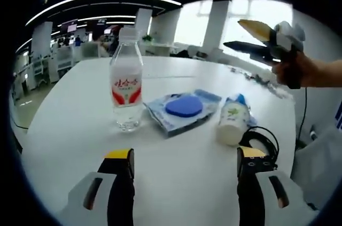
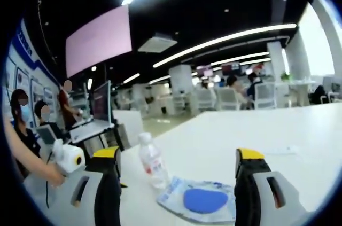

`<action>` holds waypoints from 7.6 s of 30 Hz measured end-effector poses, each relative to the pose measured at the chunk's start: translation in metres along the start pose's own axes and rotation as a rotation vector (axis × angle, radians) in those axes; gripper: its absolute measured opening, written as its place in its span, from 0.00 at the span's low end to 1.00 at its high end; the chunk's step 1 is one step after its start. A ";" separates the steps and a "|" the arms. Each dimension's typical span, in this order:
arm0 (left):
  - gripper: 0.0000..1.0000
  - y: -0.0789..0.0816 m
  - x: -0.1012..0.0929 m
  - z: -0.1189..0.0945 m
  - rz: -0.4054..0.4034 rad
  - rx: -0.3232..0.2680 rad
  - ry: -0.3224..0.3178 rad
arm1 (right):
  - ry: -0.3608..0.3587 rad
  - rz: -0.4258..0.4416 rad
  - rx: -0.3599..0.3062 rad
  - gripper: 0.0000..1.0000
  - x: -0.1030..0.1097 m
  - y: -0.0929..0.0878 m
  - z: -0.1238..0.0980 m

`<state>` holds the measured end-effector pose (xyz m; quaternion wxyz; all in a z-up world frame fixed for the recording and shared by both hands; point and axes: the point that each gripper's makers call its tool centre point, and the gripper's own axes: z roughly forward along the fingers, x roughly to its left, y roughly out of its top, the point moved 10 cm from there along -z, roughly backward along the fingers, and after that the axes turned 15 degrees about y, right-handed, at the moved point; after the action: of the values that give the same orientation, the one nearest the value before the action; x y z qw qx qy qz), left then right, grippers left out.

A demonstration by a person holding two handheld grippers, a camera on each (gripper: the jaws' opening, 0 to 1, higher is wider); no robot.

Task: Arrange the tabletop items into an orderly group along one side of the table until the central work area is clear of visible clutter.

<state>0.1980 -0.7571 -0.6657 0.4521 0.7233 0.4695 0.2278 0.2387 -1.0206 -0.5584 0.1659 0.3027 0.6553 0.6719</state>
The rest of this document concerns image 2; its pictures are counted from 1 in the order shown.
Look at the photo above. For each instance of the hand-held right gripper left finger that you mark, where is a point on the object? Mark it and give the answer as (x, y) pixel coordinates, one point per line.
(108, 191)

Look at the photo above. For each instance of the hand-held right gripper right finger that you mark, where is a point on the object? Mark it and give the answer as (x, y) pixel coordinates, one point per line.
(248, 191)

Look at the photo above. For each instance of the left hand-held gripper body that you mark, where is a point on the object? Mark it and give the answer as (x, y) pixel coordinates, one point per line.
(69, 160)

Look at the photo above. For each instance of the clear plastic bottle item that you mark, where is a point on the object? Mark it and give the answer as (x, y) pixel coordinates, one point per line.
(153, 162)

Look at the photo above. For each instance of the blue disc packet item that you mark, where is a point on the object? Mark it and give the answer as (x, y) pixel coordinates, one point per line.
(205, 199)

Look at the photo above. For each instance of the person's left hand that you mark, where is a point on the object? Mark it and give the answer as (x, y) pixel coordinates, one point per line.
(56, 176)

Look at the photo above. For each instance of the black tripod laptop stand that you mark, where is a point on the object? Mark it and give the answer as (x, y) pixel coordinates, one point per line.
(117, 136)

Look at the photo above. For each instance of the white table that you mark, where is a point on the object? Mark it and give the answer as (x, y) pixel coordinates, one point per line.
(240, 135)

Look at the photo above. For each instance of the open laptop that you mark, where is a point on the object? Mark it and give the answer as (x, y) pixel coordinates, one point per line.
(100, 105)

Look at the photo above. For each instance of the green potted plant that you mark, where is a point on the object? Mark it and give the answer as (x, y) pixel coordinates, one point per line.
(285, 77)

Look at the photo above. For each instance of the large hanging screen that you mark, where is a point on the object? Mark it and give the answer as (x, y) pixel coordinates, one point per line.
(99, 41)

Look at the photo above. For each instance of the ceiling air vent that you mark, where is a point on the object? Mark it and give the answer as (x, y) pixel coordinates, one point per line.
(157, 42)

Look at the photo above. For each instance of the long ceiling light strip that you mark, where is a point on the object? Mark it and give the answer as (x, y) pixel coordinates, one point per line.
(227, 41)

